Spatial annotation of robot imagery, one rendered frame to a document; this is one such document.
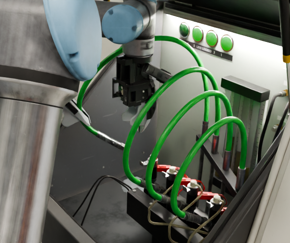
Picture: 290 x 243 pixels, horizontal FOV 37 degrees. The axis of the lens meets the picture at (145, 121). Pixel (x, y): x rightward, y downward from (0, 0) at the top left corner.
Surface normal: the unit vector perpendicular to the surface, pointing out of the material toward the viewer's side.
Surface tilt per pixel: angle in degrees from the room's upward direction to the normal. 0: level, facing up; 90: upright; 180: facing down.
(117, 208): 0
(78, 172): 90
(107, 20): 90
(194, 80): 90
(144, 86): 90
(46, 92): 112
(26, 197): 71
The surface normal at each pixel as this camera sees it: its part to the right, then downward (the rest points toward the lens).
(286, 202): -0.75, 0.02
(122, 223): 0.04, -0.90
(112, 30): -0.25, 0.40
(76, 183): 0.62, 0.36
